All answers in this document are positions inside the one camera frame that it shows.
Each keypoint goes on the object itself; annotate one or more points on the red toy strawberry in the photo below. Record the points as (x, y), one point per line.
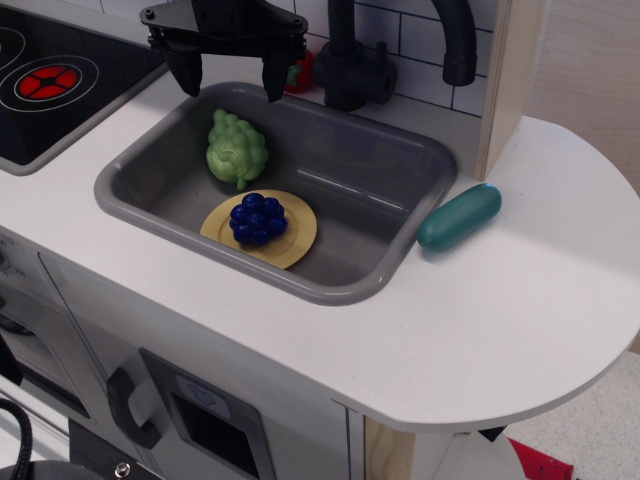
(300, 76)

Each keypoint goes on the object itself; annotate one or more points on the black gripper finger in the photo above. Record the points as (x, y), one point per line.
(186, 68)
(275, 73)

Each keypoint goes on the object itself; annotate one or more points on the teal toy cucumber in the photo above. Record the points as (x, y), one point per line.
(460, 217)

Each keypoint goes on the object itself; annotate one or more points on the blue toy blueberries cluster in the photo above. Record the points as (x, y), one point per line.
(257, 220)

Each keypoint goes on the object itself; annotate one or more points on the black toy faucet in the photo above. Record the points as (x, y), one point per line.
(350, 79)

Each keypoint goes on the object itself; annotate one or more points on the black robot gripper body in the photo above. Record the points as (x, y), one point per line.
(250, 28)

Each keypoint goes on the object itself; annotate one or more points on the black toy stove top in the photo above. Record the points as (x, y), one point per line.
(59, 81)

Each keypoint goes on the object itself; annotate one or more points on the red object on floor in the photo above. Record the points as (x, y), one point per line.
(541, 466)

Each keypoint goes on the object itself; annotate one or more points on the wooden side panel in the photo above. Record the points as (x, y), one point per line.
(515, 45)

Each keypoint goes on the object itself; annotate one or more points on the grey plastic sink basin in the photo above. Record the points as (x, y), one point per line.
(369, 185)

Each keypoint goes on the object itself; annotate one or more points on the green toy lettuce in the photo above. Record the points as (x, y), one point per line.
(236, 152)

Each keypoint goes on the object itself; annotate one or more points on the grey dishwasher panel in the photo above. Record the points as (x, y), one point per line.
(214, 422)

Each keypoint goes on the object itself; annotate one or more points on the yellow toy plate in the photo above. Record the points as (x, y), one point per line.
(281, 252)

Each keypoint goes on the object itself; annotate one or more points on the black oven door handle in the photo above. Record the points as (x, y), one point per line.
(120, 388)

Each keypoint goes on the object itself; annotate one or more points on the grey oven door window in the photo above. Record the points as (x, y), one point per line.
(27, 361)

